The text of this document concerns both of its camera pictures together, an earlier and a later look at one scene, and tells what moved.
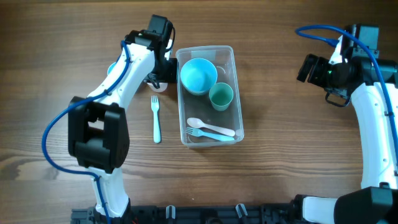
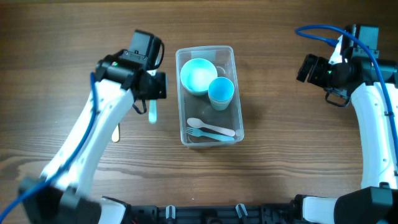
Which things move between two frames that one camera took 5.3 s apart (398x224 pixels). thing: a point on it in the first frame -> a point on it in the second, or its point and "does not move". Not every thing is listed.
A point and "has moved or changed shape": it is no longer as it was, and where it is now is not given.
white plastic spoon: x=196 y=122 does not move
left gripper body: x=170 y=73 -> x=154 y=85
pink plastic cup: x=163 y=87 has moved or changed shape
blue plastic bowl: x=198 y=74 does not move
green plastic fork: x=155 y=105 has moved or changed shape
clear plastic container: x=198 y=106 does not move
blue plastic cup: x=111 y=67 has moved or changed shape
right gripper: x=306 y=69 does not move
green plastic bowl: x=197 y=93 does not move
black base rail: x=283 y=213 does not move
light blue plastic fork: x=198 y=132 does not move
